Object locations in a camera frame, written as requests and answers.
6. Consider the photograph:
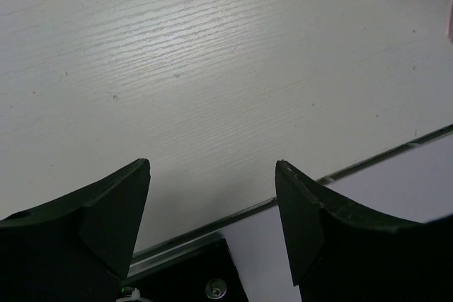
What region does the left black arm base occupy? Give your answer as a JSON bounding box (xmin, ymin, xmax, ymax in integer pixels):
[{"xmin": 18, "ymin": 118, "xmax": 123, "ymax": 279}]
[{"xmin": 118, "ymin": 238, "xmax": 248, "ymax": 301}]

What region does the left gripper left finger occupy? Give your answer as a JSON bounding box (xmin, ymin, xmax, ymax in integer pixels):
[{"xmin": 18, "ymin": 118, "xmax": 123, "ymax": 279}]
[{"xmin": 1, "ymin": 158, "xmax": 150, "ymax": 301}]

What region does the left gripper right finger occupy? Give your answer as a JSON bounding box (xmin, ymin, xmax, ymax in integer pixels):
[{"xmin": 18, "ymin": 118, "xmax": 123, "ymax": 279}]
[{"xmin": 275, "ymin": 161, "xmax": 452, "ymax": 301}]

